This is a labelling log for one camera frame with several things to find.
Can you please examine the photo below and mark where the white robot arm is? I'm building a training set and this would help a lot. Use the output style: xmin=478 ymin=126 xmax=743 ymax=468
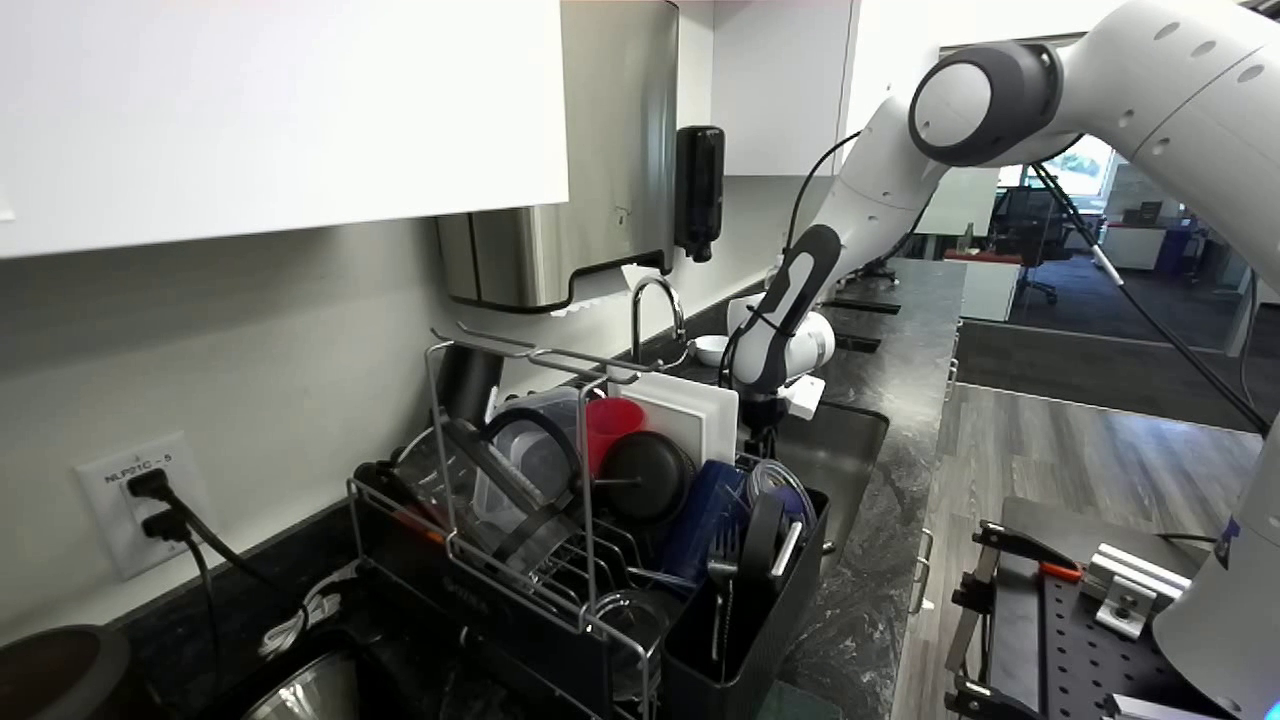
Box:
xmin=730 ymin=0 xmax=1280 ymax=720

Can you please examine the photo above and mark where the black dish rack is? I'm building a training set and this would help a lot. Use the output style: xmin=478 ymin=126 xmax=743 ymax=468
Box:
xmin=348 ymin=332 xmax=824 ymax=720

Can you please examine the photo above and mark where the red round lid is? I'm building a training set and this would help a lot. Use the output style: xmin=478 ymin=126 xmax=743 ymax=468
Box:
xmin=584 ymin=394 xmax=648 ymax=472

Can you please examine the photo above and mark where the chrome faucet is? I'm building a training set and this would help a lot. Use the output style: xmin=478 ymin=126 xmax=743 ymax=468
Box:
xmin=630 ymin=271 xmax=697 ymax=370

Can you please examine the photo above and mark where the small white bowl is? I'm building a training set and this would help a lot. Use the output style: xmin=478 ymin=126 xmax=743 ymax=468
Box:
xmin=694 ymin=335 xmax=730 ymax=366

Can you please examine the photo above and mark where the black soap dispenser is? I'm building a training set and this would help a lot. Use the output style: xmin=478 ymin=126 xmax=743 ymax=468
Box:
xmin=675 ymin=124 xmax=723 ymax=263

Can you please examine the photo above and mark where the steel paper towel dispenser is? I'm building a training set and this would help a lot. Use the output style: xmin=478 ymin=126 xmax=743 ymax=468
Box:
xmin=436 ymin=0 xmax=682 ymax=311

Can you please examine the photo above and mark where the white upper cabinet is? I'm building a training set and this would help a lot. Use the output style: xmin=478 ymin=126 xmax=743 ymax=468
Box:
xmin=0 ymin=0 xmax=564 ymax=261

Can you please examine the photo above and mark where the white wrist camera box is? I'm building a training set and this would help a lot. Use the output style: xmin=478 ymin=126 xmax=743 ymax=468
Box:
xmin=786 ymin=375 xmax=824 ymax=419

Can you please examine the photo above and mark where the black power plug cable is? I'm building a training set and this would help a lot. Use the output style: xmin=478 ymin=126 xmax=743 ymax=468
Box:
xmin=125 ymin=463 xmax=273 ymax=672

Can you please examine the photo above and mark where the wall power outlet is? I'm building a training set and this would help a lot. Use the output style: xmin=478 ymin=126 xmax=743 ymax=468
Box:
xmin=76 ymin=430 xmax=203 ymax=580

